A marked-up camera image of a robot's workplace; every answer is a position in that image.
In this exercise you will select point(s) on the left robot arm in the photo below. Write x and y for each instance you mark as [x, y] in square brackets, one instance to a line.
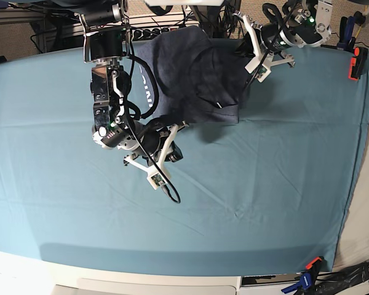
[296, 24]

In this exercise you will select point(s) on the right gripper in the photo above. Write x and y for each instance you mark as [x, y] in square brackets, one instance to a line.
[154, 147]

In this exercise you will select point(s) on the white power strip red switch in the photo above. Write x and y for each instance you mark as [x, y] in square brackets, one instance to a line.
[150, 31]

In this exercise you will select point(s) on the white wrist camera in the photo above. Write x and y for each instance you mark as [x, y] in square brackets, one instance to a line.
[257, 71]
[156, 180]

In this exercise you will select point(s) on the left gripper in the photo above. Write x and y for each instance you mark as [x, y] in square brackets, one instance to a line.
[257, 42]

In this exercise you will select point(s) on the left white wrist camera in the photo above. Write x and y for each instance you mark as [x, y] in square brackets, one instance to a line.
[257, 71]

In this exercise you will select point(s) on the black plastic bag bottom right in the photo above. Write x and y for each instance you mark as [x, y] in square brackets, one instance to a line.
[343, 279]

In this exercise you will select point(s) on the teal table cloth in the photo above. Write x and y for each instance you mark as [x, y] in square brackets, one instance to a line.
[264, 196]

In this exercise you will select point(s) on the orange blue clamp bottom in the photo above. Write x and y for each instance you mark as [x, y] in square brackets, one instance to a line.
[306, 281]

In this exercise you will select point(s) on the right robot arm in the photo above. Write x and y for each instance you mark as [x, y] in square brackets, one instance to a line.
[118, 122]

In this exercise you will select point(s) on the blue-grey heather T-shirt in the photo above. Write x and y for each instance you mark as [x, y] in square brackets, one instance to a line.
[198, 79]

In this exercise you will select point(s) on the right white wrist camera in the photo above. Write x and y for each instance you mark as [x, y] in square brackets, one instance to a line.
[156, 180]

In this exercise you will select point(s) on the orange black clamp upper right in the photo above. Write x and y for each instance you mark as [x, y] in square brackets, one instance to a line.
[357, 63]

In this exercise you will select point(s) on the blue clamp upper right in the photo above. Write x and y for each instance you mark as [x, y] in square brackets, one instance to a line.
[346, 39]

